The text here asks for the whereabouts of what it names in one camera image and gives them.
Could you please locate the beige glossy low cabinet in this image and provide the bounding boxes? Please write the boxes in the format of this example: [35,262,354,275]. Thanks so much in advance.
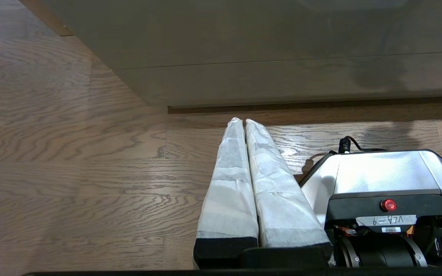
[112,50,442,114]

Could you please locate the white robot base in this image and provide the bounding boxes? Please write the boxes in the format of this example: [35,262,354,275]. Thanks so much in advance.
[301,149,442,269]

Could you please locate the white handwritten label sticker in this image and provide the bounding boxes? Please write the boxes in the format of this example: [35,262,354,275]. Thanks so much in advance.
[356,215,417,227]

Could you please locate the beige glossy cabinet drawer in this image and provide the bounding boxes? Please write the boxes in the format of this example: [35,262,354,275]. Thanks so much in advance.
[41,0,442,70]

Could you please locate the brown wooden baseboard strip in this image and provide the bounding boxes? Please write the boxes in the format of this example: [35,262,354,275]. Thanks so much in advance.
[18,0,74,37]

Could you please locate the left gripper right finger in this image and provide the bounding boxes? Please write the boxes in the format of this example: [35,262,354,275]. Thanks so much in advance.
[244,119,333,268]

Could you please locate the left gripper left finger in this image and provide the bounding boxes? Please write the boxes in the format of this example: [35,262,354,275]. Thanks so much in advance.
[193,117,260,269]

